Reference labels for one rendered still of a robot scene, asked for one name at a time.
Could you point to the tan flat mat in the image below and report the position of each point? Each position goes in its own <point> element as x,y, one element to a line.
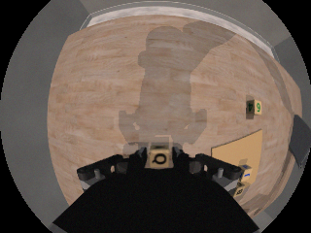
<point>242,151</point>

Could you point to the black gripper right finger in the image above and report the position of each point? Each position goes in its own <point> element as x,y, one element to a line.
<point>225,174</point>

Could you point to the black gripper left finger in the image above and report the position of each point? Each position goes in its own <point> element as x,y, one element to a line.
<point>99,170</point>

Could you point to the small tan letter block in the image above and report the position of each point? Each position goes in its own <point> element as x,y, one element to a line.
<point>254,107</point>
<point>245,173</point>
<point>239,189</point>
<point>159,156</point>

